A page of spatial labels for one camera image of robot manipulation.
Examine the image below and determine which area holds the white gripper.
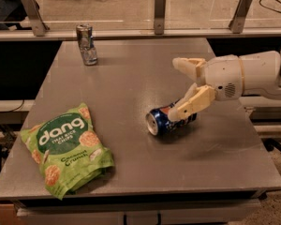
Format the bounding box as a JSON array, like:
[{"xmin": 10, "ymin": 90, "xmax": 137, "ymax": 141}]
[{"xmin": 168, "ymin": 55, "xmax": 243, "ymax": 122}]

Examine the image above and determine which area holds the blue pepsi can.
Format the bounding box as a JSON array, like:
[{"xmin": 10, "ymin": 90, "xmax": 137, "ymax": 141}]
[{"xmin": 145, "ymin": 102, "xmax": 197, "ymax": 136}]

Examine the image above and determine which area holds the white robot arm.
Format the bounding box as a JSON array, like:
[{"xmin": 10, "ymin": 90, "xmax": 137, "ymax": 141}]
[{"xmin": 168, "ymin": 50, "xmax": 281, "ymax": 122}]

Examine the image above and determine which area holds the silver energy drink can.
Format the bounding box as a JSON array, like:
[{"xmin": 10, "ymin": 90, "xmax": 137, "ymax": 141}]
[{"xmin": 76, "ymin": 24, "xmax": 97, "ymax": 66}]

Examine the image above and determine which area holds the green rice chips bag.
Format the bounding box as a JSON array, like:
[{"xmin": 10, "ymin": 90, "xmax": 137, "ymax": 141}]
[{"xmin": 21, "ymin": 103, "xmax": 114, "ymax": 200}]

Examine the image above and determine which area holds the cardboard box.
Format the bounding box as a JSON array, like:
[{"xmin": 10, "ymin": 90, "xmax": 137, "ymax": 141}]
[{"xmin": 0, "ymin": 203, "xmax": 26, "ymax": 225}]

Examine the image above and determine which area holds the right metal bracket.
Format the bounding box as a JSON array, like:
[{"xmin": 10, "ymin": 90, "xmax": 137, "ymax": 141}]
[{"xmin": 229, "ymin": 0, "xmax": 253, "ymax": 34}]

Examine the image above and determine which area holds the metal bracket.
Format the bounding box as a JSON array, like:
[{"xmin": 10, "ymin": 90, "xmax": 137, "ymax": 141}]
[
  {"xmin": 21, "ymin": 0, "xmax": 48, "ymax": 37},
  {"xmin": 229, "ymin": 0, "xmax": 253, "ymax": 34},
  {"xmin": 154, "ymin": 0, "xmax": 166, "ymax": 35}
]

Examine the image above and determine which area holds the middle metal bracket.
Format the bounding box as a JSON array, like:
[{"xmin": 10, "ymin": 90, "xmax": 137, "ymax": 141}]
[{"xmin": 154, "ymin": 0, "xmax": 166, "ymax": 35}]

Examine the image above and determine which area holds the left metal bracket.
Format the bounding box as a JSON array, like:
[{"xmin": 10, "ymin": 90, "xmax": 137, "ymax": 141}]
[{"xmin": 21, "ymin": 0, "xmax": 48, "ymax": 37}]

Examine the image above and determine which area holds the white rail beam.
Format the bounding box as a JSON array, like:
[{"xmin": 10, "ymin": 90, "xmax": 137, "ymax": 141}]
[{"xmin": 0, "ymin": 28, "xmax": 281, "ymax": 41}]

